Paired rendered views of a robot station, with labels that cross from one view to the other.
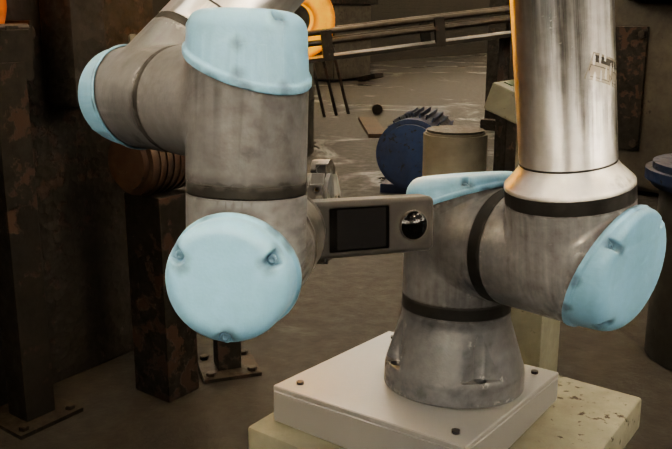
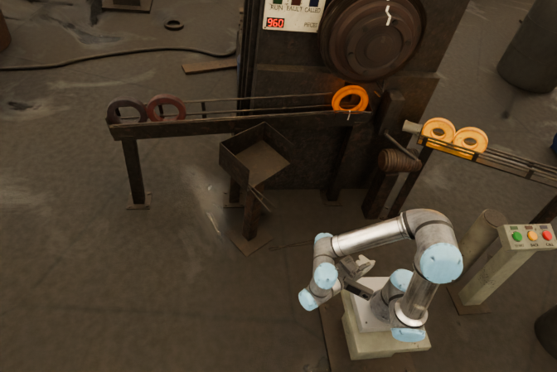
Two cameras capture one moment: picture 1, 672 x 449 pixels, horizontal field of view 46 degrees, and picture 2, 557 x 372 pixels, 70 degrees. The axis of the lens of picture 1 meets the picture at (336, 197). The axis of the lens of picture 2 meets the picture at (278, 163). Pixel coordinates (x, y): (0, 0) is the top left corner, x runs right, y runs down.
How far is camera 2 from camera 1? 1.21 m
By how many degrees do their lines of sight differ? 46
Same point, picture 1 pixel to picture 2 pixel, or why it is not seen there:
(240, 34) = (319, 279)
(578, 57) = (412, 301)
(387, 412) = (360, 305)
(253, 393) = not seen: hidden behind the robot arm
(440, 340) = (380, 303)
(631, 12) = not seen: outside the picture
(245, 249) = (307, 301)
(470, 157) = (490, 232)
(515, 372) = not seen: hidden behind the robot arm
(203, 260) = (302, 297)
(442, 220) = (391, 287)
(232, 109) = (315, 285)
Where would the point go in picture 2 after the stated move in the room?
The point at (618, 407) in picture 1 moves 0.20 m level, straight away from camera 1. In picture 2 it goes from (421, 344) to (458, 328)
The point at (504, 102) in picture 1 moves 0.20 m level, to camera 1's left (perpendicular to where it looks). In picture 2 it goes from (502, 233) to (462, 205)
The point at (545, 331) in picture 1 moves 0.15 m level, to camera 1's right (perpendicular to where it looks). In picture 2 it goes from (480, 292) to (508, 314)
